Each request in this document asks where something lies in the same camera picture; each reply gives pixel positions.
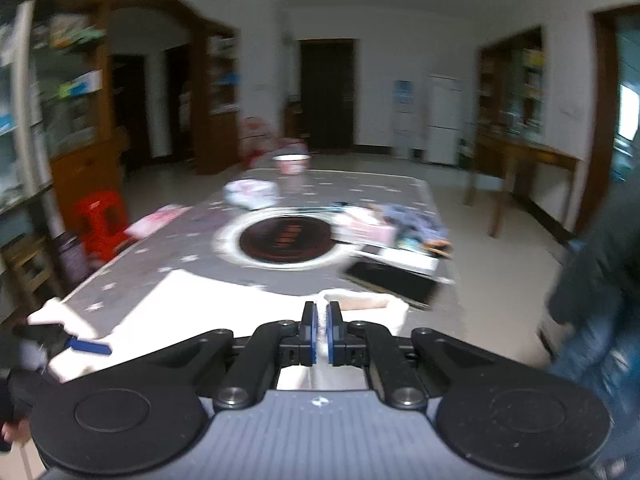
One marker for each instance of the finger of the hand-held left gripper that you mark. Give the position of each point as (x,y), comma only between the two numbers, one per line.
(90,347)

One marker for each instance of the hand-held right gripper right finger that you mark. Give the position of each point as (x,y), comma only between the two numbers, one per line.
(332,332)

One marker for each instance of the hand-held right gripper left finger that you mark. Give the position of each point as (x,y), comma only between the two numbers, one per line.
(310,332)

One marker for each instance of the cream fleece garment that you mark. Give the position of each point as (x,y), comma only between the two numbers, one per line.
(200,310)

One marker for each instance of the person's left hand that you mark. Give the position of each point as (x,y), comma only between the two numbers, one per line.
(22,395)

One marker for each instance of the black smartphone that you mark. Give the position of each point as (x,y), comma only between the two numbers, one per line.
(395,282)

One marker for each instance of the round induction cooker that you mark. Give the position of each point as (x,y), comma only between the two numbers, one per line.
(285,240)

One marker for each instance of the white remote control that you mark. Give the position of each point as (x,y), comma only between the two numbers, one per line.
(405,258)

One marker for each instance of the pink tissue box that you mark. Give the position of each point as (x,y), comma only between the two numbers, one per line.
(370,230)

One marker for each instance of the red plastic stool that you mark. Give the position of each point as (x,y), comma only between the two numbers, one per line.
(100,220)

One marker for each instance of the blue patterned fabric pouch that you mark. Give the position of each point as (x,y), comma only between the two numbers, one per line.
(410,220)

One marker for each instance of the pink bag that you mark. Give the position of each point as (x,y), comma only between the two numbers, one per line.
(157,220)

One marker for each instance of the white soft tissue pack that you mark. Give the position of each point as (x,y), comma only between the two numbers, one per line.
(250,194)

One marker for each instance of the pink bowl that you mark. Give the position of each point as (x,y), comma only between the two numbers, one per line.
(292,164)

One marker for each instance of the wooden display cabinet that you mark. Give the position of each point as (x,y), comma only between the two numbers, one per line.
(510,85)
(75,160)

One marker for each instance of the pink fan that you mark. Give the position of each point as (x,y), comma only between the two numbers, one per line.
(255,135)

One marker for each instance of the water dispenser with blue bottle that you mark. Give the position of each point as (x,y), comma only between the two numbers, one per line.
(403,115)

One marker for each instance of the dark wooden door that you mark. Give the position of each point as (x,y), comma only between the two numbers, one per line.
(327,95)

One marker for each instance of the white refrigerator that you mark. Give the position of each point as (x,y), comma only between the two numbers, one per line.
(444,120)

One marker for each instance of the narrow wooden shelf cabinet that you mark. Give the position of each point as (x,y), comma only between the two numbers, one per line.
(217,95)

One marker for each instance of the wooden side table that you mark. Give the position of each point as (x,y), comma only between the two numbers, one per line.
(525,152)

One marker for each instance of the wooden doorway frame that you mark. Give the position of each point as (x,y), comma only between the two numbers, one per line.
(602,110)

